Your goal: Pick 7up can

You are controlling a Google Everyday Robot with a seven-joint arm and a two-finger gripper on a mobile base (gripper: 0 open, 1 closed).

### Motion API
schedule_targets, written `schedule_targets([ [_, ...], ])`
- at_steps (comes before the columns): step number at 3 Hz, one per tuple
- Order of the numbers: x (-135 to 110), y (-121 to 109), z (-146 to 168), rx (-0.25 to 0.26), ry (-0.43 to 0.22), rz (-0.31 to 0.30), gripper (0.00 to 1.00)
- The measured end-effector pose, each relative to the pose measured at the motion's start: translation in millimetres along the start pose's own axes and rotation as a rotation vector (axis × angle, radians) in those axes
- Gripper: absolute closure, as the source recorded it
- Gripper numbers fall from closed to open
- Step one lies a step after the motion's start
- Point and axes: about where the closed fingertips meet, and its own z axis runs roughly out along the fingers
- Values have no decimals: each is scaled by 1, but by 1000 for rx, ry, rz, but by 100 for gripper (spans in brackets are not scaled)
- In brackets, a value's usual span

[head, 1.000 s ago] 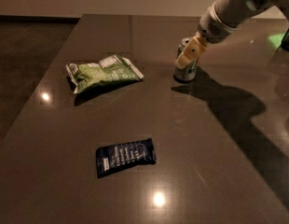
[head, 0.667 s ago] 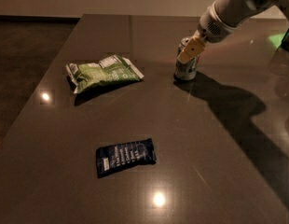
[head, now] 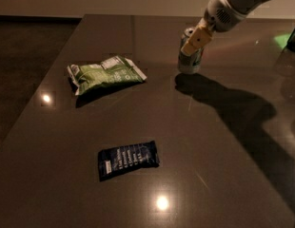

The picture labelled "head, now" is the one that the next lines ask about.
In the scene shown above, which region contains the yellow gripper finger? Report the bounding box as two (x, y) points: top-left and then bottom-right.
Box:
(181, 18), (213, 56)

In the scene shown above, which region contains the green white 7up can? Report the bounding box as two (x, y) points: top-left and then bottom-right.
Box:
(178, 27), (204, 74)

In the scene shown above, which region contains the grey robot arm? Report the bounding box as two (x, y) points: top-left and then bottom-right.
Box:
(181, 0), (270, 56)

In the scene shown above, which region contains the green chip bag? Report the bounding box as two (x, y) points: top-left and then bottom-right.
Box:
(67, 55), (147, 96)

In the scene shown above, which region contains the dark blue snack packet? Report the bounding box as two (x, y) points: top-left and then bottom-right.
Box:
(98, 141), (160, 181)

